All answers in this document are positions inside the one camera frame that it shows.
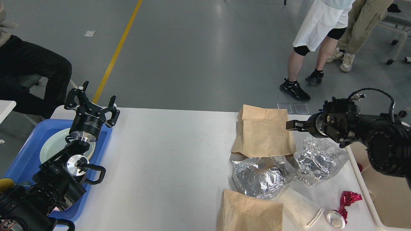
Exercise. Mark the person in white shorts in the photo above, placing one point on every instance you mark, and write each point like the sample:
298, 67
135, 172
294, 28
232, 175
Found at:
324, 24

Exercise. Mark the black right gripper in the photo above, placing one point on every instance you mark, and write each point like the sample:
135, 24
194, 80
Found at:
313, 126

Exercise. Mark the blue plastic tray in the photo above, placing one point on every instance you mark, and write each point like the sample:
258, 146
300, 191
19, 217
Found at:
27, 162

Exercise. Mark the brown paper bag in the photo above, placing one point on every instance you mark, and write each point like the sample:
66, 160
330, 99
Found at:
239, 212
262, 132

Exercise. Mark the white plastic bin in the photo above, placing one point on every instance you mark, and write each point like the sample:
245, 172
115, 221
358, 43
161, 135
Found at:
390, 199

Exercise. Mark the white paper cup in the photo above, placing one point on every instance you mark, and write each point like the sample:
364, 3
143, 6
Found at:
302, 210

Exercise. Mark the foil small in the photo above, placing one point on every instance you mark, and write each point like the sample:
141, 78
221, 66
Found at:
319, 160

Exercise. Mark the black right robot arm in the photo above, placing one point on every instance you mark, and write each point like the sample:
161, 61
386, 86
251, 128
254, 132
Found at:
387, 140

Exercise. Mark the crumpled foil large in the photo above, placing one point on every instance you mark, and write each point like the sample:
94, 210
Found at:
263, 177

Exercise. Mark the white side table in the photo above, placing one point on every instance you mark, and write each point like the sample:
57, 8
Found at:
6, 107

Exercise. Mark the person in beige trousers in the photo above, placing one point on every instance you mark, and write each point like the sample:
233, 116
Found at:
362, 19

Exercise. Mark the pink ribbed mug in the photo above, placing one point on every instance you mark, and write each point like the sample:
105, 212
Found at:
64, 206

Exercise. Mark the green plate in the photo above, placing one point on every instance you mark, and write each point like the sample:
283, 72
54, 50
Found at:
53, 145

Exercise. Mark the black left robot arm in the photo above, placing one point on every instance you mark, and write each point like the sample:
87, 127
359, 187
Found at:
59, 181

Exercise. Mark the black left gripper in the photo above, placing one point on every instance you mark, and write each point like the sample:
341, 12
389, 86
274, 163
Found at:
87, 123

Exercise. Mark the crushed red can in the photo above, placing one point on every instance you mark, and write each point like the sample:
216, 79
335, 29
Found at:
338, 218

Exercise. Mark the seated person at left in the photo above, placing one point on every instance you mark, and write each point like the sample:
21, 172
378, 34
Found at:
19, 58

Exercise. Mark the teal mug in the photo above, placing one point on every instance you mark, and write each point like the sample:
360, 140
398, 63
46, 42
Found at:
6, 183

